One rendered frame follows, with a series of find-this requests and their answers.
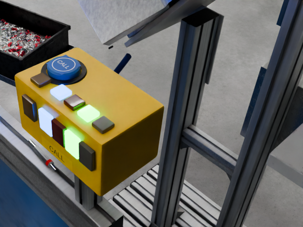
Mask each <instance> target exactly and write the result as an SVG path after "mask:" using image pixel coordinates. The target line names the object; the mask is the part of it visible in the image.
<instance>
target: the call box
mask: <svg viewBox="0 0 303 227"><path fill-rule="evenodd" d="M63 55H67V56H69V57H72V58H74V59H76V60H77V61H78V62H79V63H80V65H81V72H80V75H79V76H78V77H76V78H74V79H72V80H67V81H60V80H55V79H53V78H51V77H50V76H49V75H48V73H47V64H46V63H48V62H49V61H51V60H52V59H53V58H56V57H60V56H63ZM56 57H53V58H51V59H49V60H46V61H44V62H42V63H40V64H37V65H35V66H33V67H30V68H28V69H26V70H24V71H21V72H19V73H17V74H16V75H15V77H14V78H15V84H16V91H17V97H18V105H19V112H20V118H21V125H22V128H23V129H24V130H25V131H27V132H28V133H29V134H30V135H31V136H32V137H33V138H34V139H36V140H37V141H38V142H39V143H40V144H41V145H42V146H44V147H45V148H46V149H47V150H48V151H49V152H50V153H51V154H53V155H54V156H55V157H56V158H57V159H58V160H59V161H60V162H61V163H62V164H63V165H65V166H66V167H67V168H68V169H69V170H70V171H71V172H73V173H74V174H75V175H76V176H77V177H78V178H79V179H80V180H82V181H83V182H84V183H85V184H86V185H87V186H88V187H90V188H91V189H92V190H93V191H94V192H95V193H96V194H97V195H99V196H103V195H104V194H106V193H107V192H109V191H110V190H112V189H113V188H114V187H116V186H117V185H118V184H120V183H121V182H122V181H124V180H125V179H127V178H128V177H129V176H131V175H132V174H134V173H135V172H136V171H138V170H139V169H140V168H142V167H143V166H145V165H146V164H147V163H149V162H150V161H152V160H153V159H154V158H155V157H156V156H157V154H158V147H159V141H160V135H161V126H162V119H163V113H164V106H163V104H162V103H160V102H159V101H157V100H156V99H154V98H153V97H151V96H150V95H148V94H147V93H146V92H144V91H142V90H141V89H139V88H138V87H137V86H135V85H134V84H132V83H131V82H129V81H128V80H126V79H125V78H123V77H122V76H120V75H119V74H117V73H116V72H114V71H113V70H111V69H110V68H108V67H107V66H105V65H104V64H102V63H101V62H100V61H98V60H97V59H95V58H94V57H92V56H91V55H89V54H88V53H86V52H85V51H83V50H82V49H80V48H74V49H71V50H69V51H67V52H64V53H62V54H60V55H58V56H56ZM40 73H44V74H45V75H46V76H48V77H49V78H50V79H51V83H49V84H47V85H45V86H43V87H41V88H38V87H37V86H36V85H35V84H33V83H32V82H31V80H30V78H31V77H33V76H35V75H38V74H40ZM61 84H63V85H64V86H66V87H67V88H68V89H70V90H71V92H72V95H70V96H68V97H66V98H64V99H62V100H58V99H57V98H56V97H54V96H53V95H52V94H51V89H53V88H55V87H57V86H59V85H61ZM23 94H26V95H28V96H29V97H30V98H31V99H32V100H34V101H35V102H36V108H37V119H38V120H37V121H36V122H33V121H32V120H31V119H30V118H29V117H27V116H26V115H25V114H24V111H23V102H22V95H23ZM75 94H76V95H78V96H79V97H80V98H81V99H83V100H84V101H85V105H84V106H83V107H81V108H79V109H77V110H75V111H72V110H71V109H70V108H68V107H67V106H66V105H65V104H64V100H65V99H67V98H69V97H71V96H73V95H75ZM88 105H91V106H92V107H93V108H95V109H96V110H97V111H99V113H100V115H99V116H98V117H97V118H95V119H93V120H91V121H89V122H86V121H85V120H84V119H82V118H81V117H80V116H78V113H77V111H79V110H80V109H82V108H84V107H86V106H88ZM40 108H43V109H44V110H45V111H47V112H48V113H49V114H50V115H52V116H53V118H55V119H57V120H58V121H59V122H60V123H61V124H63V125H64V126H65V127H66V128H67V129H69V130H70V131H71V132H72V133H73V134H75V135H76V136H77V137H78V138H80V141H83V142H85V143H86V144H87V145H88V146H89V147H91V148H92V149H93V150H94V151H95V170H93V171H92V172H91V171H90V170H89V169H88V168H86V167H85V166H84V165H83V164H82V163H81V162H79V159H76V158H75V157H73V156H72V155H71V154H70V153H69V152H68V151H67V150H66V149H65V148H63V147H62V146H61V145H60V144H59V143H58V142H56V141H55V140H54V139H53V138H52V136H49V135H48V134H47V133H46V132H45V131H43V130H42V129H41V128H40V121H39V112H38V110H39V109H40ZM102 116H105V117H107V118H108V119H109V120H111V121H112V122H113V123H114V124H115V126H114V128H112V129H110V130H109V131H107V132H106V133H104V134H101V133H100V132H99V131H98V130H96V129H95V128H94V127H93V126H92V122H94V121H95V120H97V119H99V118H100V117H102Z"/></svg>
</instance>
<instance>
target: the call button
mask: <svg viewBox="0 0 303 227"><path fill-rule="evenodd" d="M46 64H47V73H48V75H49V76H50V77H51V78H53V79H55V80H60V81H67V80H72V79H74V78H76V77H78V76H79V75H80V72H81V65H80V63H79V62H78V61H77V60H76V59H74V58H72V57H69V56H67V55H63V56H60V57H56V58H53V59H52V60H51V61H49V62H48V63H46Z"/></svg>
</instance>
